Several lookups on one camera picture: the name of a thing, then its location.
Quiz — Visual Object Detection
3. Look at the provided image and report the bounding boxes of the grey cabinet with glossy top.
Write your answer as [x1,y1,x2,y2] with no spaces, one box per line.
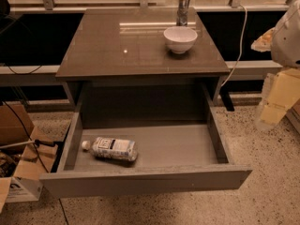
[56,7,229,112]

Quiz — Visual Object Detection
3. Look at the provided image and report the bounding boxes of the white hanging cable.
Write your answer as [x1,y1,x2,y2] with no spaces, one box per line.
[219,4,248,89]

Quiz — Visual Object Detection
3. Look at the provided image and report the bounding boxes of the brown cardboard box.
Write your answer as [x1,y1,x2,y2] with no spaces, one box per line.
[0,105,58,211]

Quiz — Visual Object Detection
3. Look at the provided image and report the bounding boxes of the white rod with black tip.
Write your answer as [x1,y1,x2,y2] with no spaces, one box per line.
[0,139,55,149]

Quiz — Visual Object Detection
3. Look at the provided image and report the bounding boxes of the grey open drawer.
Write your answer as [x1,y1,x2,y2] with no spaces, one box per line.
[40,83,252,198]

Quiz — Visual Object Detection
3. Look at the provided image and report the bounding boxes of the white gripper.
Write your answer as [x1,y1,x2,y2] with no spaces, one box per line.
[251,0,300,130]

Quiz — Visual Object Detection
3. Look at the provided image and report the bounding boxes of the black floor cable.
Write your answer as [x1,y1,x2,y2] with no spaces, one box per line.
[2,100,70,225]

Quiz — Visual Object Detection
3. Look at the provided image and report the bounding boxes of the white ceramic bowl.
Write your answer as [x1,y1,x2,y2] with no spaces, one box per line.
[163,26,198,53]

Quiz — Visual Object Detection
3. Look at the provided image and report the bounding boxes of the clear plastic bottle white cap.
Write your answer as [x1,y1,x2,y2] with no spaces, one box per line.
[82,137,138,162]

